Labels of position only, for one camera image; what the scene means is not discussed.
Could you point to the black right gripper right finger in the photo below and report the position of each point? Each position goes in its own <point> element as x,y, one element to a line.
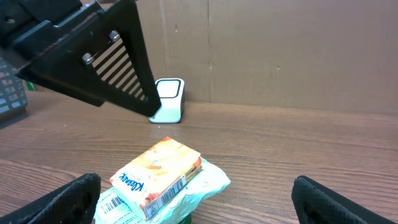
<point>316,204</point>

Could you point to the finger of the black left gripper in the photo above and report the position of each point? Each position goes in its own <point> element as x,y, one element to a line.
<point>106,58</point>

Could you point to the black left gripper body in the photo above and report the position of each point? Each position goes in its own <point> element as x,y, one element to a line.
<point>51,45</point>

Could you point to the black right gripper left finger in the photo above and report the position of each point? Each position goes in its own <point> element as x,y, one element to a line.
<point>72,203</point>

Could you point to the white barcode scanner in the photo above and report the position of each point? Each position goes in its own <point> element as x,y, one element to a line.
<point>172,96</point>

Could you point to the teal wet wipes pack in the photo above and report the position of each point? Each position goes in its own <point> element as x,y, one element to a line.
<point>111,209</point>

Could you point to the grey plastic basket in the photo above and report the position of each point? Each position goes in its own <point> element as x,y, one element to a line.
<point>13,99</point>

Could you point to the orange Kleenex tissue pack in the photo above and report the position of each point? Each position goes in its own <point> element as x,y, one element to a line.
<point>152,179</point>

